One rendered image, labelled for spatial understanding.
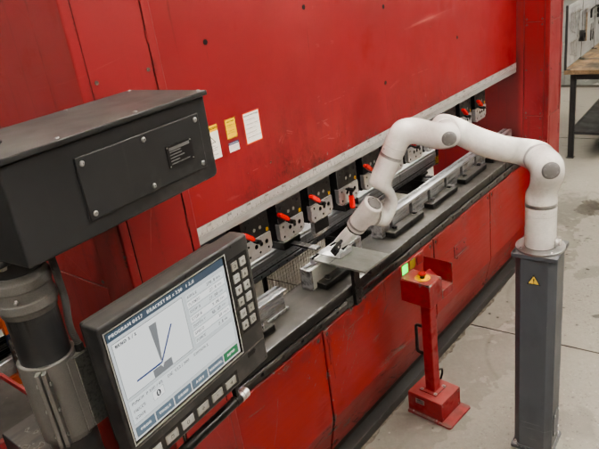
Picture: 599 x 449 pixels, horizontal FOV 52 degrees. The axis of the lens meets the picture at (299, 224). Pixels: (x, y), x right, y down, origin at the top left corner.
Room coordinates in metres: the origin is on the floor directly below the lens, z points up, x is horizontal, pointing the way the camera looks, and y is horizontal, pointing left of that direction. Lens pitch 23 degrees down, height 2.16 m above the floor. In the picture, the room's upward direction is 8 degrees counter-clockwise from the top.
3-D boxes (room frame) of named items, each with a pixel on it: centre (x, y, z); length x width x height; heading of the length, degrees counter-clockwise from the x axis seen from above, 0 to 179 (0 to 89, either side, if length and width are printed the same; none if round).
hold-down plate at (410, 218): (2.87, -0.53, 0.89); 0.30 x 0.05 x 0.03; 138
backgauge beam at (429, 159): (2.95, -0.13, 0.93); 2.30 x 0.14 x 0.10; 138
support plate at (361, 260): (2.36, -0.20, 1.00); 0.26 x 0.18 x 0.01; 48
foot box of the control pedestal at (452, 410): (2.50, -0.57, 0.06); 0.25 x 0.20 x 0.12; 44
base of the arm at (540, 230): (2.20, -0.95, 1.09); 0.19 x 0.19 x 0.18
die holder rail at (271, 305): (2.05, 0.28, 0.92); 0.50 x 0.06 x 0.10; 138
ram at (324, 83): (2.94, -0.52, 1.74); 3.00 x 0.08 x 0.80; 138
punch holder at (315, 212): (2.43, -0.07, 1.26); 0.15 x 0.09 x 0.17; 138
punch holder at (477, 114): (3.63, -1.14, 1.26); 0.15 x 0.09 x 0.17; 138
